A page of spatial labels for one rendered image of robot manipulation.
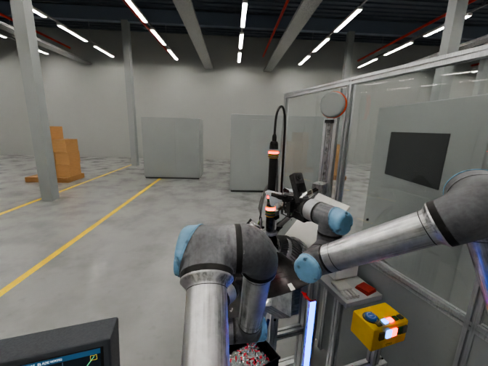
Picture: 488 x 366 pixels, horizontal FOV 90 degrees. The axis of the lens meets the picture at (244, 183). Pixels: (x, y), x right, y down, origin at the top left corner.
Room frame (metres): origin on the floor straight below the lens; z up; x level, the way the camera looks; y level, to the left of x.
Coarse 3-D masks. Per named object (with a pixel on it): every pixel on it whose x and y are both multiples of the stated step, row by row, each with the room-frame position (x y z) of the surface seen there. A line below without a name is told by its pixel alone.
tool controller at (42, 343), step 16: (112, 320) 0.54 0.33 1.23; (16, 336) 0.48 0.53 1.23; (32, 336) 0.48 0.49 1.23; (48, 336) 0.48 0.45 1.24; (64, 336) 0.48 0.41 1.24; (80, 336) 0.47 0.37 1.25; (96, 336) 0.47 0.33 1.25; (112, 336) 0.48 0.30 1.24; (0, 352) 0.43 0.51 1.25; (16, 352) 0.43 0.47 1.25; (32, 352) 0.42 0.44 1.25; (48, 352) 0.42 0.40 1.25; (64, 352) 0.43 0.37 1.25; (80, 352) 0.44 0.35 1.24; (96, 352) 0.44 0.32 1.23; (112, 352) 0.46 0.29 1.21
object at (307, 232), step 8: (320, 200) 1.34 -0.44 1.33; (328, 200) 1.30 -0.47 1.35; (336, 200) 1.26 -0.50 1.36; (344, 208) 1.18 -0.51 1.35; (296, 224) 1.34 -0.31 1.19; (304, 224) 1.29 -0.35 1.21; (312, 224) 1.25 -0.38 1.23; (288, 232) 1.33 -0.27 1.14; (296, 232) 1.29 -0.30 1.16; (304, 232) 1.24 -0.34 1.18; (312, 232) 1.20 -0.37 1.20; (304, 240) 1.20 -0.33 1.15; (312, 240) 1.16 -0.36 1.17; (264, 312) 1.03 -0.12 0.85
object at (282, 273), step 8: (280, 256) 0.96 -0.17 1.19; (280, 264) 0.90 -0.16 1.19; (288, 264) 0.91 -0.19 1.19; (280, 272) 0.86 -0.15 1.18; (288, 272) 0.86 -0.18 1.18; (272, 280) 0.82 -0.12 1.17; (280, 280) 0.82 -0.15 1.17; (288, 280) 0.81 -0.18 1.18; (296, 280) 0.81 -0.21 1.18; (272, 288) 0.79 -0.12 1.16; (280, 288) 0.78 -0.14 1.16; (288, 288) 0.78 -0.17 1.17; (296, 288) 0.77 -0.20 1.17; (272, 296) 0.76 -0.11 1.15
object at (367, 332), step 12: (360, 312) 0.78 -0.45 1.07; (384, 312) 0.79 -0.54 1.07; (396, 312) 0.79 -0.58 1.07; (360, 324) 0.76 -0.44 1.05; (372, 324) 0.73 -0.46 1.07; (384, 324) 0.73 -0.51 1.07; (396, 324) 0.74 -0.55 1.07; (360, 336) 0.75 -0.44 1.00; (372, 336) 0.71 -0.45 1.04; (396, 336) 0.74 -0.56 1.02; (372, 348) 0.70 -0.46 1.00
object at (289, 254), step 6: (282, 240) 1.13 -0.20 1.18; (288, 240) 1.14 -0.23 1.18; (294, 240) 1.17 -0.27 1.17; (282, 246) 1.11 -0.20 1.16; (288, 246) 1.09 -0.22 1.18; (294, 246) 1.10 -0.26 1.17; (300, 246) 1.16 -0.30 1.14; (282, 252) 1.08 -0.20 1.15; (288, 252) 1.07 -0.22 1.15; (294, 252) 1.08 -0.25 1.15; (300, 252) 1.12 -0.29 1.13; (288, 258) 1.06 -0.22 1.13; (294, 258) 1.07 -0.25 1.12
